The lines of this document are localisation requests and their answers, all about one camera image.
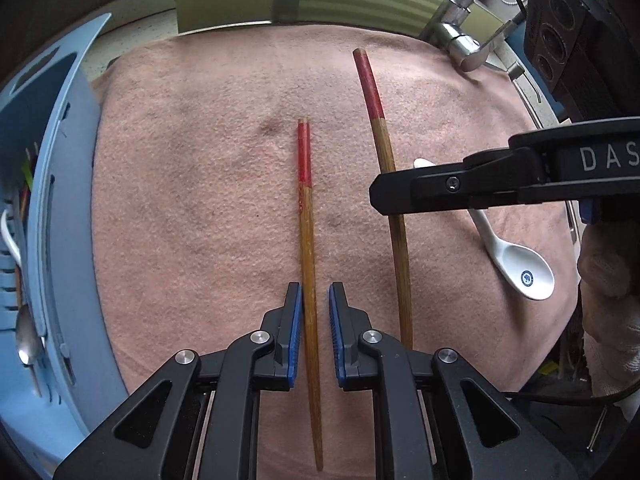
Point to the blue plastic basket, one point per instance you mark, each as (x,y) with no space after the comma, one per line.
(70,210)

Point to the pink towel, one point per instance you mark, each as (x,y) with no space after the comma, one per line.
(200,185)

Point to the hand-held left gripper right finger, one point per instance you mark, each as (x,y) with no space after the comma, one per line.
(336,330)

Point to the red-tipped wooden chopstick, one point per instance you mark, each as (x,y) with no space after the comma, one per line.
(380,130)
(307,250)

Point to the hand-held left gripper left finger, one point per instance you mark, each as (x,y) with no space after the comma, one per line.
(295,330)

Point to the steel spoon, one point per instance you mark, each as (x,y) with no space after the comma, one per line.
(25,345)

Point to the person's right hand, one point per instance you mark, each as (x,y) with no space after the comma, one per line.
(612,285)

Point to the white ceramic spoon blue emblem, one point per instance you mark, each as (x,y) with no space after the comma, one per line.
(11,245)
(525,272)

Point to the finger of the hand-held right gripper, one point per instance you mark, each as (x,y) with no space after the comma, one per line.
(425,187)

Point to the chrome faucet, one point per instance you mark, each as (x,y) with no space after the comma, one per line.
(467,45)

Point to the green plastic spoon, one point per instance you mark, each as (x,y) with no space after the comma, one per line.
(27,175)

